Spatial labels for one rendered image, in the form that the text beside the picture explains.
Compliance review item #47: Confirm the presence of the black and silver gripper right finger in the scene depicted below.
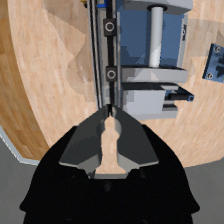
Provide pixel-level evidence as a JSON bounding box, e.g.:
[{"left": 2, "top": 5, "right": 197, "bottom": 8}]
[{"left": 111, "top": 104, "right": 200, "bottom": 214}]

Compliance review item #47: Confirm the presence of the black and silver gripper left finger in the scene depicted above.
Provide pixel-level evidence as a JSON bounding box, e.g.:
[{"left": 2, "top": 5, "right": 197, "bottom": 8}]
[{"left": 19, "top": 104, "right": 111, "bottom": 212}]

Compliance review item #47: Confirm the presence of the grey flat bar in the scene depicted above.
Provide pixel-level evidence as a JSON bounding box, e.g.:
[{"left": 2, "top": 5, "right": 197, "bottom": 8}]
[
  {"left": 164, "top": 96, "right": 175, "bottom": 104},
  {"left": 121, "top": 82, "right": 179, "bottom": 90}
]

